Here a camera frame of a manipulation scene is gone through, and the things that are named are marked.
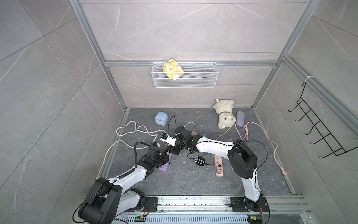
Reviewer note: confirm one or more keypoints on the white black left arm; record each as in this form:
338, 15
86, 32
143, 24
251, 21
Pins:
108, 198

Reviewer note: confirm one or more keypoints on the metal base rail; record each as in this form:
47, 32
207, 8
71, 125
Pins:
133, 209

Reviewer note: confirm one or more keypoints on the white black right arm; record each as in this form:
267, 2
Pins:
242, 159

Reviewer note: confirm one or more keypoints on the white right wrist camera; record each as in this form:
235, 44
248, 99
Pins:
168, 139

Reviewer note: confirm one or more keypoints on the light blue alarm clock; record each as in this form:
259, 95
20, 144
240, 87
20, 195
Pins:
161, 118

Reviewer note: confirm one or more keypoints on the black wall hook rack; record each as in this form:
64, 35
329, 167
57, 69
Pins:
318, 126

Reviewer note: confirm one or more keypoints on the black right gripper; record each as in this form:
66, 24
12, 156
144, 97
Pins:
172, 149

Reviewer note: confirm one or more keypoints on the pink power strip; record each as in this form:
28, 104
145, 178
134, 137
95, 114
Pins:
218, 166

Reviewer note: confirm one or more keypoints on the purple power strip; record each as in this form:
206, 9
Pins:
165, 166

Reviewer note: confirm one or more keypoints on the white teddy bear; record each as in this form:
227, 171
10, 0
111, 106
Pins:
224, 108

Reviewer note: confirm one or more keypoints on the black silver shaver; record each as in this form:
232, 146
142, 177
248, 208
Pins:
200, 161

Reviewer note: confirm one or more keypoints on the lavender oval case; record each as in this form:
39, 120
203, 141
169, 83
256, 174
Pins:
240, 118

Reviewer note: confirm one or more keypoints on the white wire wall basket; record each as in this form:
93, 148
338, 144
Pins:
194, 75

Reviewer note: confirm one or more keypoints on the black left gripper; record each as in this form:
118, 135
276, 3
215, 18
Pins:
165, 157

